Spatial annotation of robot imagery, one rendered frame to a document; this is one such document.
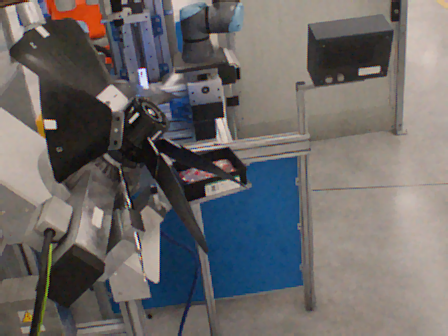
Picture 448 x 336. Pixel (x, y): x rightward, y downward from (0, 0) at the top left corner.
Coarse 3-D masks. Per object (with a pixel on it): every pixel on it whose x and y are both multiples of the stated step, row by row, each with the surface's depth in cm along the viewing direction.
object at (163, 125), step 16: (144, 96) 130; (128, 112) 123; (144, 112) 123; (160, 112) 131; (128, 128) 122; (144, 128) 122; (160, 128) 123; (128, 144) 125; (144, 144) 125; (128, 160) 124
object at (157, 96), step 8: (120, 88) 155; (128, 88) 156; (136, 88) 156; (144, 88) 158; (152, 88) 160; (128, 96) 149; (152, 96) 149; (160, 96) 151; (168, 96) 154; (176, 96) 158
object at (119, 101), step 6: (108, 90) 129; (114, 90) 129; (102, 96) 128; (108, 96) 128; (120, 96) 129; (114, 102) 128; (120, 102) 129; (126, 102) 130; (114, 108) 128; (120, 108) 129
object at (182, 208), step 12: (168, 168) 114; (156, 180) 125; (168, 180) 118; (168, 192) 121; (180, 192) 109; (180, 204) 116; (180, 216) 120; (192, 216) 102; (192, 228) 116; (204, 240) 109; (204, 252) 118
